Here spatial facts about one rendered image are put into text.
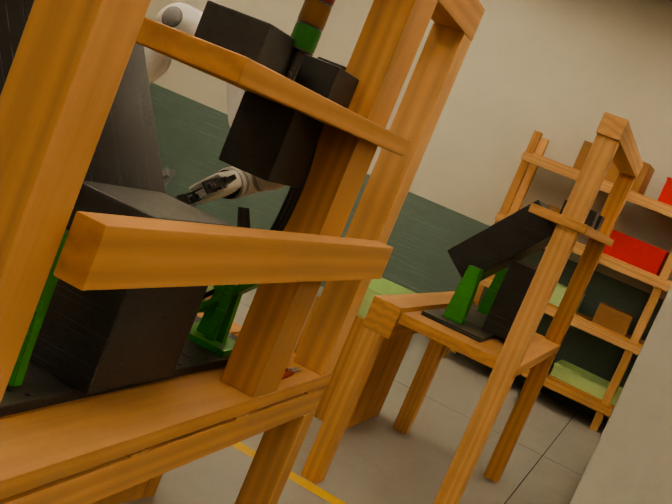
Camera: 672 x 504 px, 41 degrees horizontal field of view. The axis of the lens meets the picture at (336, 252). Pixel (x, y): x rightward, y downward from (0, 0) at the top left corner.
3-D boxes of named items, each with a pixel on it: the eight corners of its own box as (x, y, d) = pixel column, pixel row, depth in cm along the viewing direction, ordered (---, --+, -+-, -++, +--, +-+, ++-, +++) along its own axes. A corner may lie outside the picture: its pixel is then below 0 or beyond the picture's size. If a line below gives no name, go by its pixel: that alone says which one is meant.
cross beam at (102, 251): (51, 275, 114) (75, 210, 113) (364, 271, 237) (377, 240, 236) (81, 291, 113) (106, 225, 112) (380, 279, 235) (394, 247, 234)
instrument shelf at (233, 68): (100, 27, 136) (110, 2, 136) (314, 120, 221) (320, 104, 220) (237, 83, 128) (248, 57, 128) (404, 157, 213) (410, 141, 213)
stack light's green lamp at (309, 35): (282, 42, 159) (292, 18, 159) (293, 49, 164) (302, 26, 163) (306, 52, 158) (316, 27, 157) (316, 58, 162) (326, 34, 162)
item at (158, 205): (8, 350, 164) (73, 177, 160) (105, 338, 193) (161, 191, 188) (87, 395, 158) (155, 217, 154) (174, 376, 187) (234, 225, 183)
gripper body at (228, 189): (208, 177, 230) (183, 184, 220) (239, 162, 225) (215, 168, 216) (221, 204, 230) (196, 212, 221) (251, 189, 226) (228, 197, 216)
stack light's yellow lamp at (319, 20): (292, 18, 159) (301, -6, 158) (302, 26, 163) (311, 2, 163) (316, 27, 157) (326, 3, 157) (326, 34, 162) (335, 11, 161)
